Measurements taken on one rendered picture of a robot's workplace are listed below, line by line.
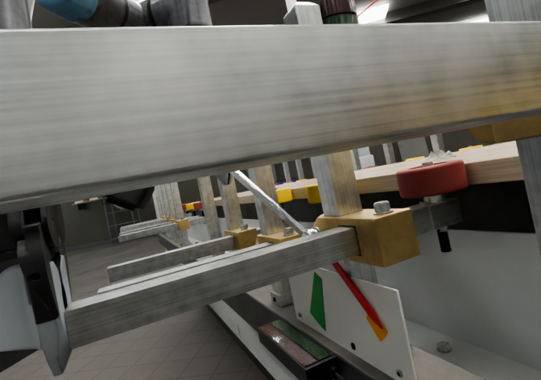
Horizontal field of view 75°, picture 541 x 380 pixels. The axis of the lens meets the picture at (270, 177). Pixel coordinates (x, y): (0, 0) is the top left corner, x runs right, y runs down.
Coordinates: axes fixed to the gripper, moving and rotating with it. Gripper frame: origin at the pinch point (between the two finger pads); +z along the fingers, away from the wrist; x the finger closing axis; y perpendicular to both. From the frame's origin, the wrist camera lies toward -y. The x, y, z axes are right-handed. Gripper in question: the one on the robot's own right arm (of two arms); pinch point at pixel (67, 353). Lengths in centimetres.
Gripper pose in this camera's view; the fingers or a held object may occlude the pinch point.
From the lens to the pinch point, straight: 35.6
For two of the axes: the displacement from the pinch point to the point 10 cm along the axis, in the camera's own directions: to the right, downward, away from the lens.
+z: 1.9, 9.8, -0.2
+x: 3.8, -1.0, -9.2
